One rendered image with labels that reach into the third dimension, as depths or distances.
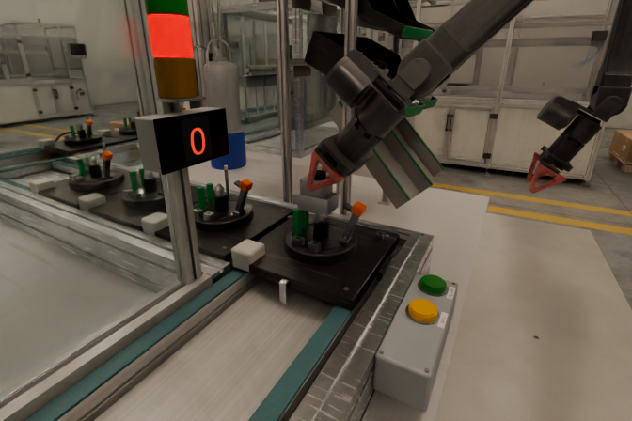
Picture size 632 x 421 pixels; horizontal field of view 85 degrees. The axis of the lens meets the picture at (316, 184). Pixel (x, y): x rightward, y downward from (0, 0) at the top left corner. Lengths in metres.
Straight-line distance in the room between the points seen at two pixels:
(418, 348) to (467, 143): 4.21
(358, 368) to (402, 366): 0.05
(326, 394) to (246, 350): 0.16
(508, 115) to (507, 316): 3.91
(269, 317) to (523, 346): 0.42
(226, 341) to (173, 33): 0.43
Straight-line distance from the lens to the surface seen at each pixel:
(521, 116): 4.58
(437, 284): 0.60
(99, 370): 0.55
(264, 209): 0.84
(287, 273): 0.60
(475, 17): 0.55
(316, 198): 0.61
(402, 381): 0.50
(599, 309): 0.89
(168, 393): 0.54
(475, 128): 4.60
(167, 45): 0.49
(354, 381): 0.46
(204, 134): 0.52
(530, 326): 0.77
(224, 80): 1.49
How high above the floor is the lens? 1.31
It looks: 20 degrees down
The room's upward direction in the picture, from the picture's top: straight up
